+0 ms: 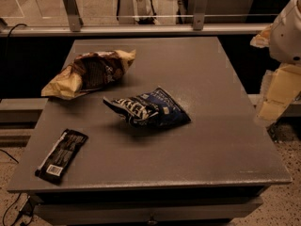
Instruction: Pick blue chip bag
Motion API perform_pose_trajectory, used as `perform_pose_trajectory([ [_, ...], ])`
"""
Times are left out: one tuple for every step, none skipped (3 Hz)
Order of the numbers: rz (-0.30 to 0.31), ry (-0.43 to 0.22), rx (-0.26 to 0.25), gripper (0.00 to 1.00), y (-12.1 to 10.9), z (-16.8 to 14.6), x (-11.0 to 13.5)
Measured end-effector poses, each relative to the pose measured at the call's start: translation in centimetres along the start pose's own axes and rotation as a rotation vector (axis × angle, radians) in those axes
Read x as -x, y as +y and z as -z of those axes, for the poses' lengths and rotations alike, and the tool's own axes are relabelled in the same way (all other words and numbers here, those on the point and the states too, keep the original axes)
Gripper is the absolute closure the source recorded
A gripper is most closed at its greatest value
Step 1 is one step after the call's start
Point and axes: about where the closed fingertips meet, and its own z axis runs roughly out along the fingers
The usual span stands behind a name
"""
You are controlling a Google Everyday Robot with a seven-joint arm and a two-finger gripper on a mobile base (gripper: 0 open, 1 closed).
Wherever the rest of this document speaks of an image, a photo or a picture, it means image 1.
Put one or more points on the blue chip bag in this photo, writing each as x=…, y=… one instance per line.
x=156, y=109

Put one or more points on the metal railing bracket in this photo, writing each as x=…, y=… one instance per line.
x=199, y=14
x=73, y=15

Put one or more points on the black snack bar wrapper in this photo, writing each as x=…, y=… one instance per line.
x=57, y=161

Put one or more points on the left metal railing bracket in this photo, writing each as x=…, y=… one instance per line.
x=73, y=15

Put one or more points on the grey table drawer unit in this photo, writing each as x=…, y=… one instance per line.
x=217, y=210

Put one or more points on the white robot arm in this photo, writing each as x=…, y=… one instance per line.
x=281, y=87

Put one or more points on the right metal railing bracket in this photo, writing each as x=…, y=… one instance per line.
x=199, y=14

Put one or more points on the brown and yellow chip bag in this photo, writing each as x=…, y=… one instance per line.
x=89, y=72

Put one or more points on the grey low bench left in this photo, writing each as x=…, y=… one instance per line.
x=18, y=118

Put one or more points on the horizontal metal railing beam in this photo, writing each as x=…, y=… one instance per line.
x=134, y=30

